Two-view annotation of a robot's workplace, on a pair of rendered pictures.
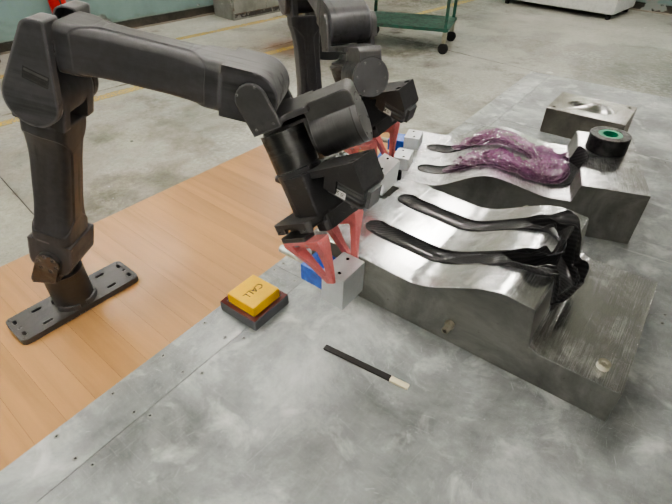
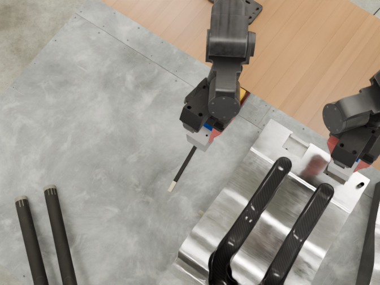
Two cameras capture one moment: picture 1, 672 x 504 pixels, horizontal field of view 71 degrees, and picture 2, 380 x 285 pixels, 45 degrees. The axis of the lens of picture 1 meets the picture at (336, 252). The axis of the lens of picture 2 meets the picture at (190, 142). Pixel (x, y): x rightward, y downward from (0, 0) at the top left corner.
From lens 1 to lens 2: 0.79 m
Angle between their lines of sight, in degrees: 54
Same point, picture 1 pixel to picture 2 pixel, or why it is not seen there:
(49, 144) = not seen: outside the picture
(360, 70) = (331, 107)
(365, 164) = (190, 115)
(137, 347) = (193, 43)
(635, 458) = not seen: outside the picture
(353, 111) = (211, 98)
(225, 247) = (288, 69)
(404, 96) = (337, 152)
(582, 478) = (115, 276)
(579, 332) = not seen: outside the picture
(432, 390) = (167, 205)
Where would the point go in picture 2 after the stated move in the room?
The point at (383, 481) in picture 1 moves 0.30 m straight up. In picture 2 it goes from (115, 176) to (87, 135)
